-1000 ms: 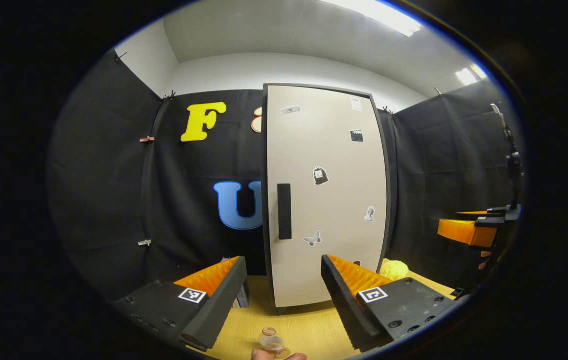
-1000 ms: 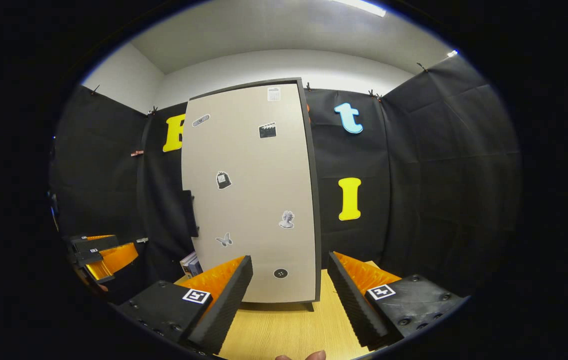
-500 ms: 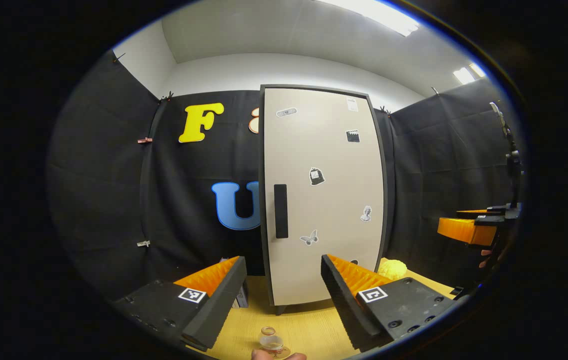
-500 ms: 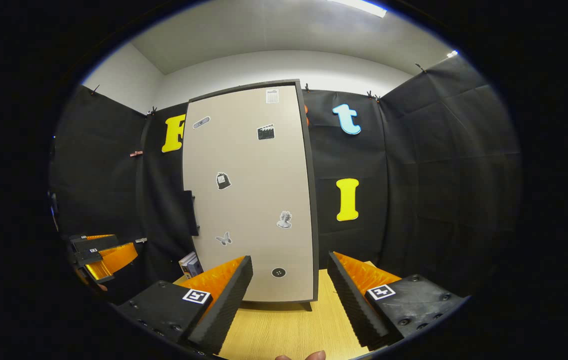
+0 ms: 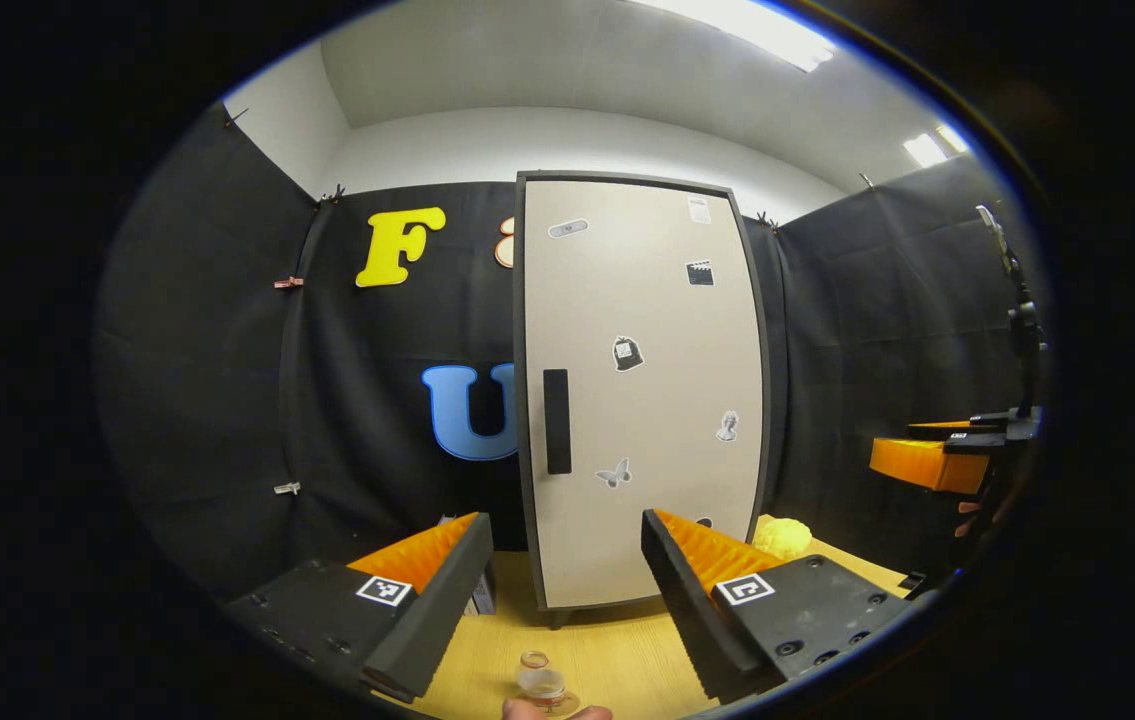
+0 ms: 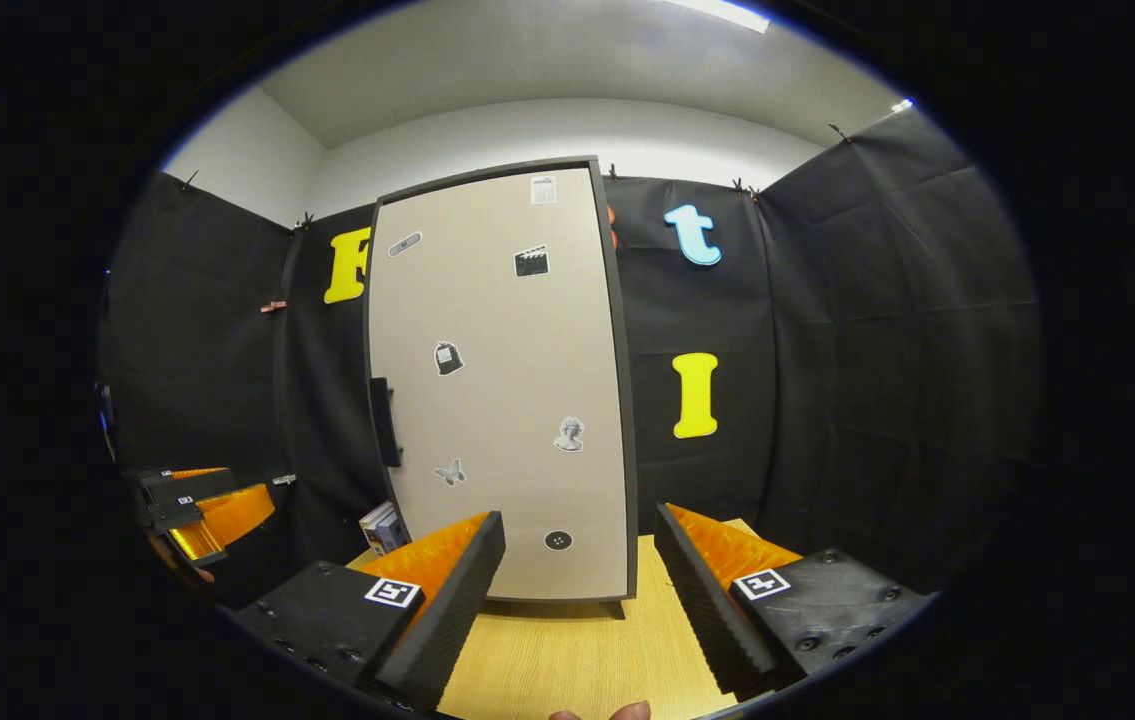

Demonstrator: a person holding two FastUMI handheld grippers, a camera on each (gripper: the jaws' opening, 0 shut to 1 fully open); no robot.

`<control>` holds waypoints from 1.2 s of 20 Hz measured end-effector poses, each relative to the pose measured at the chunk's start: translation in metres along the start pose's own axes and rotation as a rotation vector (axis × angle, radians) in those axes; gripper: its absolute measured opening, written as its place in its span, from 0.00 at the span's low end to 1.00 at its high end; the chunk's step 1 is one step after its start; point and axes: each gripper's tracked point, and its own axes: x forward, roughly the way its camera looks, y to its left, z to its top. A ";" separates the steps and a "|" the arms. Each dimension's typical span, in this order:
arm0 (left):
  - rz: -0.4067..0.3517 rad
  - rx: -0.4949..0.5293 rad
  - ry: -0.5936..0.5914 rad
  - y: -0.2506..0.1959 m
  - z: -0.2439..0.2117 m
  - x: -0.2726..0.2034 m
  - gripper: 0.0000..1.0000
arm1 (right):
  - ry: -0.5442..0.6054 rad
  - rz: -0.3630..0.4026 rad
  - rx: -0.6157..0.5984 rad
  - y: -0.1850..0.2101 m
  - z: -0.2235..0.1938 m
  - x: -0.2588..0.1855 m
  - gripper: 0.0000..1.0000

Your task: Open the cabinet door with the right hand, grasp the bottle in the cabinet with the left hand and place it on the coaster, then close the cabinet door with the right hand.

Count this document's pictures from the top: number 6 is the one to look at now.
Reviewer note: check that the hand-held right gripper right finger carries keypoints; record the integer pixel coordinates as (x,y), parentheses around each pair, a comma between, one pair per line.
(702,620)

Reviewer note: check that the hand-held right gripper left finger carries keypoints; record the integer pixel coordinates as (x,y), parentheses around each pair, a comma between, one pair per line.
(447,620)

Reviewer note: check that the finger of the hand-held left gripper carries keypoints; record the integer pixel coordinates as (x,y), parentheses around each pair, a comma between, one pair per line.
(227,515)
(182,485)

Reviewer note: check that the grey cabinet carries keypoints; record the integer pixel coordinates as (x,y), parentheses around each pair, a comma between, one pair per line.
(629,420)

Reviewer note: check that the beige cabinet door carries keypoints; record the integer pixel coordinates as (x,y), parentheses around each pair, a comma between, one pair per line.
(507,400)

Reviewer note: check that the black backdrop cloth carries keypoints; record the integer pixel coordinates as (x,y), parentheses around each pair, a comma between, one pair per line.
(877,350)

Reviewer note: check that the small ceiling light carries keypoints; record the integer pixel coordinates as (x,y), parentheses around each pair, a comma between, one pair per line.
(902,104)

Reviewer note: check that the long ceiling light panel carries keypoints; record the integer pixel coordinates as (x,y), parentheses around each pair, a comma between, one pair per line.
(722,14)

